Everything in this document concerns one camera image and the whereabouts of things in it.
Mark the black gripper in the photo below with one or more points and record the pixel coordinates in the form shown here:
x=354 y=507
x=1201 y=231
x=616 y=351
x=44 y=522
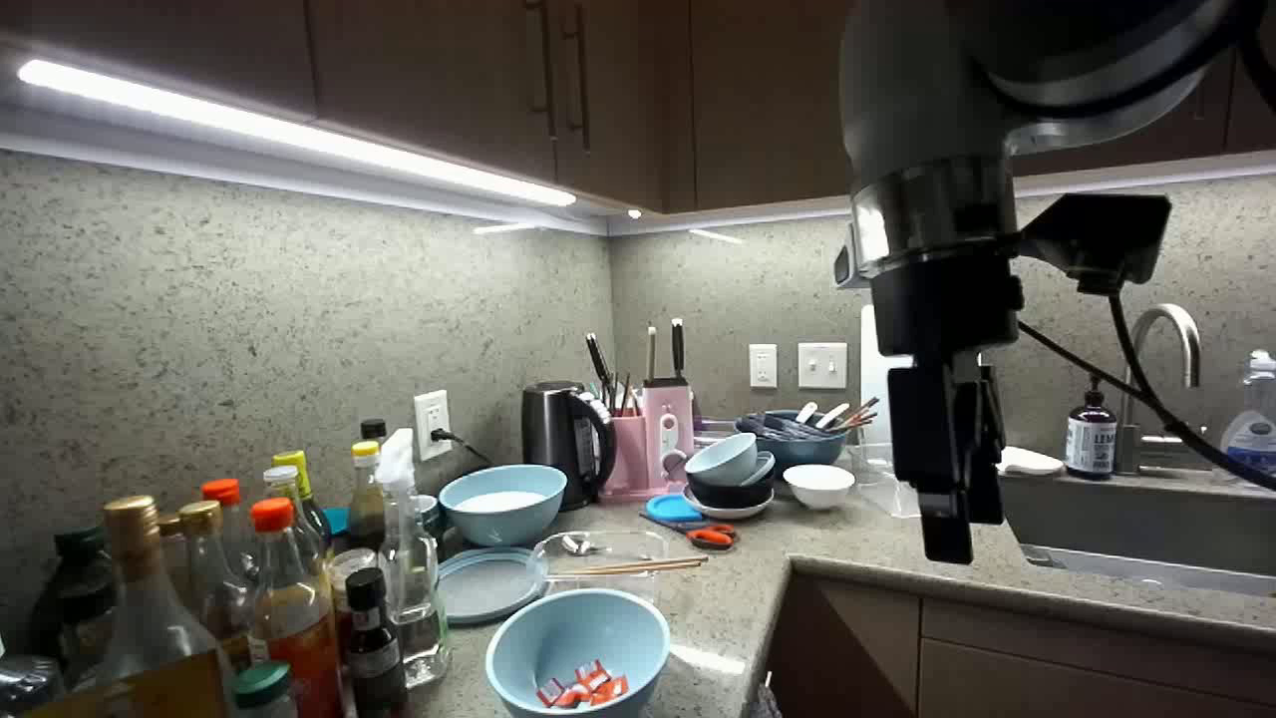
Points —
x=943 y=402

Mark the wooden chopstick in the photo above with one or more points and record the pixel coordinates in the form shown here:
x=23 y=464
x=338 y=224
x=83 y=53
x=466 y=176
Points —
x=665 y=563
x=623 y=569

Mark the small white bowl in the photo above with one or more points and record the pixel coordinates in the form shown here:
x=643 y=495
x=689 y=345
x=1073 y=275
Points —
x=821 y=485

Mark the large dark blue bowl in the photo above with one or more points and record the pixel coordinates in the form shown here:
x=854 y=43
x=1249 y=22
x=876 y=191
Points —
x=794 y=444

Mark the black bowl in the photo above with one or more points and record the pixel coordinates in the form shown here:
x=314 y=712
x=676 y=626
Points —
x=742 y=490

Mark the grey blue bowl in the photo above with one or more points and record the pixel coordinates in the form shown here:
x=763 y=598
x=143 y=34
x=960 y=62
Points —
x=725 y=461

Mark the clear glass bowl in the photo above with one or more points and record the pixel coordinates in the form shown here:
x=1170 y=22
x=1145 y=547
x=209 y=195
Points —
x=640 y=545

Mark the light blue ceramic bowl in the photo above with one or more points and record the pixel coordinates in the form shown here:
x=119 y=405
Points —
x=579 y=639

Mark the light blue bowl white inside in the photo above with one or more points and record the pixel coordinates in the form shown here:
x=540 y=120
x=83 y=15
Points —
x=503 y=503

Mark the white folded cloth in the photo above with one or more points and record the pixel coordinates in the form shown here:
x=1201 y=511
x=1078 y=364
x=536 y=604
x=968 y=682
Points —
x=1032 y=461

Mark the clear plastic container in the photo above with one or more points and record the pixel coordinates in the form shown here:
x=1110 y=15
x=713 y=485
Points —
x=872 y=482

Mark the dark soap pump bottle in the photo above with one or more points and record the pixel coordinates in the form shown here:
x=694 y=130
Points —
x=1089 y=441

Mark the brown lower cabinet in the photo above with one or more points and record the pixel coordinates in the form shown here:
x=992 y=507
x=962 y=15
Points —
x=1040 y=654

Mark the steel kitchen sink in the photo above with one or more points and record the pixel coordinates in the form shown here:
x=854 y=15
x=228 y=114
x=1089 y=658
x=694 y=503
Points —
x=1141 y=523

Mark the steel kitchen faucet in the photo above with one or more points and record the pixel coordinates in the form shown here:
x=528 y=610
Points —
x=1178 y=325

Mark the blue flat lid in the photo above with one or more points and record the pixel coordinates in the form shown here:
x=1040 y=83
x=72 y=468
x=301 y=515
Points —
x=672 y=507

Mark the blue liquid spray bottle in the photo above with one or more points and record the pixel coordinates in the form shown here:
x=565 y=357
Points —
x=1253 y=432

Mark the pink knife block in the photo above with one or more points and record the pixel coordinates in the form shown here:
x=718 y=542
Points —
x=668 y=432

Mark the pink utensil holder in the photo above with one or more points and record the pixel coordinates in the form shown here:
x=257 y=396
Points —
x=627 y=461

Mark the orange food pieces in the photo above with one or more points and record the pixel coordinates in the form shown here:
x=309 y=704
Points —
x=585 y=688

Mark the blue round plate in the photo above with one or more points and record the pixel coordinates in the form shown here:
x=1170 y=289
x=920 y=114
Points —
x=490 y=583

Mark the clear trigger spray bottle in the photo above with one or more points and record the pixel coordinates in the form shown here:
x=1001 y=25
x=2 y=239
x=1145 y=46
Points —
x=410 y=571

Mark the yellow cap oil bottle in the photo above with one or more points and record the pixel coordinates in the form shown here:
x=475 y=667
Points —
x=366 y=501

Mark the small dark black cap bottle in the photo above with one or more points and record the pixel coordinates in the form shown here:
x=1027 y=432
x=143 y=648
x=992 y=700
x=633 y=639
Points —
x=373 y=654

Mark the yellow cap squeeze bottle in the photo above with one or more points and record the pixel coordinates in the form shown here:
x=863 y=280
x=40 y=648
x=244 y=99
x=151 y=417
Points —
x=298 y=464

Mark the white cap bottle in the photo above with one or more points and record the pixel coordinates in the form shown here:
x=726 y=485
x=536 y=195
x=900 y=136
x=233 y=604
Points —
x=288 y=490

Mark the orange cap sauce bottle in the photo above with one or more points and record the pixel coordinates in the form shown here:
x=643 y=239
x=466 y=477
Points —
x=293 y=612

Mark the brown wooden upper cabinets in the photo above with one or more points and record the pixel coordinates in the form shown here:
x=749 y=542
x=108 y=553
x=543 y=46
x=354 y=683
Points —
x=401 y=66

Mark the green lid jar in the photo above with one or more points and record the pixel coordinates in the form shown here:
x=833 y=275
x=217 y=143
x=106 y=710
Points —
x=266 y=688

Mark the red cap bottle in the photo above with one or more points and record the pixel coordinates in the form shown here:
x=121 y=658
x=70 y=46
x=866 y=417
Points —
x=225 y=503

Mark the small gold cap bottle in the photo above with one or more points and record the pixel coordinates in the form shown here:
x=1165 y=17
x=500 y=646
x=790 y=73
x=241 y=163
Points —
x=209 y=571

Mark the under cabinet light strip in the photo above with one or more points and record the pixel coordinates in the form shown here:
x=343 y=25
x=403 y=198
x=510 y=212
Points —
x=266 y=126

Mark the tall gold cap bottle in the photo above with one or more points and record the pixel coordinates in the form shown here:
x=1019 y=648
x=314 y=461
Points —
x=145 y=626

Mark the dark green cap bottle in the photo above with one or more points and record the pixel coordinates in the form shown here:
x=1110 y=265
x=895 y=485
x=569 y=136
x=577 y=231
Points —
x=79 y=600

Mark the wide white switch plate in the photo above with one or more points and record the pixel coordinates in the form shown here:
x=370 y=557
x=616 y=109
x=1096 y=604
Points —
x=821 y=364

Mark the narrow white switch plate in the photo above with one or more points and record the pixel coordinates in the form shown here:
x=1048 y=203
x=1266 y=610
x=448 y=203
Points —
x=763 y=364

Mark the white wall outlet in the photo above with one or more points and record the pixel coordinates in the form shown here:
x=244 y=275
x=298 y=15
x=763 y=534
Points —
x=431 y=420

